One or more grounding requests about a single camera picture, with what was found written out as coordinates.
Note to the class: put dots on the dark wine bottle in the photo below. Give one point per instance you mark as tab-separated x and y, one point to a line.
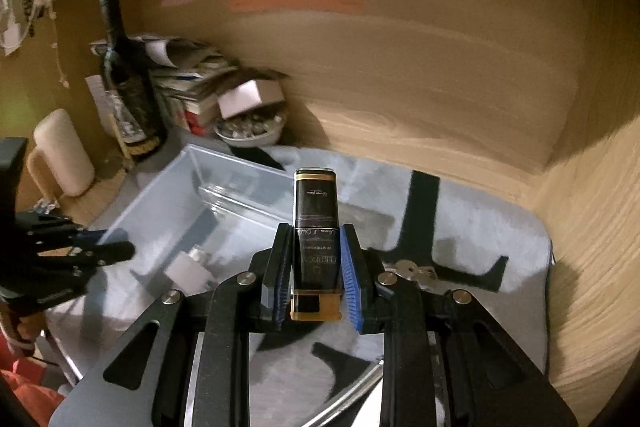
129	86

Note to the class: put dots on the silver key bunch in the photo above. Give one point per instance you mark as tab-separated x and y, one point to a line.
423	276

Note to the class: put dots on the black gold lighter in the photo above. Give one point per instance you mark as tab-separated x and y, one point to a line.
316	290

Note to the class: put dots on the clear plastic storage bin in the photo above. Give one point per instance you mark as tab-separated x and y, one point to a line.
229	206

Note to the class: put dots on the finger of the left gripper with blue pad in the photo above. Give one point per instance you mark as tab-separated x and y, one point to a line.
104	247

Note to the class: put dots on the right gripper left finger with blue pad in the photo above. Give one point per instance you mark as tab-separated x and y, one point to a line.
275	294

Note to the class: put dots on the white charger cube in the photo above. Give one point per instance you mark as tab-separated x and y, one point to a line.
188	272

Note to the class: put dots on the small white paper box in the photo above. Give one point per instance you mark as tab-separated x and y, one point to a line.
248	96

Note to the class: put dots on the white fabric shaver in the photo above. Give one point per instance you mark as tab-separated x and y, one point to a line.
348	397

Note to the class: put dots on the grey rug with black letters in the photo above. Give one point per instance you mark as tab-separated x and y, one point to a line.
498	251

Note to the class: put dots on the white bowl of shells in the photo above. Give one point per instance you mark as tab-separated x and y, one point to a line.
262	127

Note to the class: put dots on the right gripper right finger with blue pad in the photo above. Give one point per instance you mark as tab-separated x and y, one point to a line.
358	286

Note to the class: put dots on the person's hand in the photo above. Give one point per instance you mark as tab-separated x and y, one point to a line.
21	332

